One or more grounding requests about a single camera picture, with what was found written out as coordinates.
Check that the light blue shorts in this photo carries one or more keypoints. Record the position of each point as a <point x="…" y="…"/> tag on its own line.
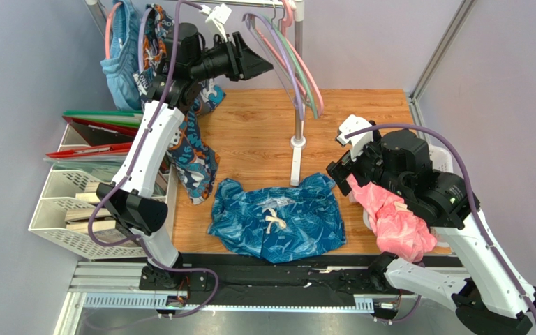
<point x="120" y="69"/>

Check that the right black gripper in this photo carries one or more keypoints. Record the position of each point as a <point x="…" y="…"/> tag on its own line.
<point x="342" y="169"/>

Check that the blue shark print shorts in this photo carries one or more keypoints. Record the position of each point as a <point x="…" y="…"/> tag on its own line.
<point x="278" y="224"/>

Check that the green folder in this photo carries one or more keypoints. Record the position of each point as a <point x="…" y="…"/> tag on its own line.
<point x="117" y="118"/>

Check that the purple hanger with patterned shorts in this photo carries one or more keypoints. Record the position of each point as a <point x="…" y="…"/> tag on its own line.
<point x="140" y="38"/>

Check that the dark red clip folder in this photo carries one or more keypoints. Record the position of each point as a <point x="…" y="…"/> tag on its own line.
<point x="98" y="133"/>

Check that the pink hanger on right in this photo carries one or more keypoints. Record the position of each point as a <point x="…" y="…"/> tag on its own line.
<point x="290" y="36"/>

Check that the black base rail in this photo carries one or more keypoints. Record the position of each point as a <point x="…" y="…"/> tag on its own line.
<point x="236" y="280"/>

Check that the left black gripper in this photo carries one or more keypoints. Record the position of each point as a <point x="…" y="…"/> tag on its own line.
<point x="243" y="63"/>

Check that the books in organizer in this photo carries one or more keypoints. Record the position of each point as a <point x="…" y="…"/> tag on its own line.
<point x="76" y="219"/>

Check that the metal clothes rack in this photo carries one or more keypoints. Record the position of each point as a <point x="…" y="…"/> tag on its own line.
<point x="298" y="130"/>

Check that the aluminium frame post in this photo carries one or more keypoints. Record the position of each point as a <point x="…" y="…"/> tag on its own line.
<point x="461" y="15"/>

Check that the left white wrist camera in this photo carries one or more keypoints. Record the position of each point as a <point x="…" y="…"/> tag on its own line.
<point x="216" y="18"/>

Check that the pink hanger on left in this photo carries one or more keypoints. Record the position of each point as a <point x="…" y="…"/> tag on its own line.
<point x="108" y="29"/>

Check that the teal pressure file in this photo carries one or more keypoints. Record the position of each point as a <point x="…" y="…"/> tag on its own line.
<point x="70" y="162"/>

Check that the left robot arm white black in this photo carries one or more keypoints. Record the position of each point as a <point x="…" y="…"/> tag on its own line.
<point x="170" y="96"/>

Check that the red clip file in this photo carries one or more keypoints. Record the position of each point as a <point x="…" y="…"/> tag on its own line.
<point x="101" y="150"/>

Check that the patterned navy orange shorts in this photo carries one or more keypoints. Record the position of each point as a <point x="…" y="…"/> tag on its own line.
<point x="196" y="163"/>

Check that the white laundry basket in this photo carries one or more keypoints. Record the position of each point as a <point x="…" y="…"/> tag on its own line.
<point x="442" y="161"/>

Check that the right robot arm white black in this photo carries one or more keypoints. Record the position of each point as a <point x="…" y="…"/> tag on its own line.
<point x="494" y="298"/>

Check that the pink shorts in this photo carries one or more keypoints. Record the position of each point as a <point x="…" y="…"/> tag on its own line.
<point x="397" y="229"/>

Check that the pink hanger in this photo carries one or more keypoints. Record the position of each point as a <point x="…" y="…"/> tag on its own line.
<point x="290" y="36"/>
<point x="108" y="29"/>

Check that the white file organizer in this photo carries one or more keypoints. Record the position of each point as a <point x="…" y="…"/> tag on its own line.
<point x="58" y="196"/>

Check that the green hanger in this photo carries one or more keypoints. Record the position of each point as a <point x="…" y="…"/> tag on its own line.
<point x="305" y="89"/>

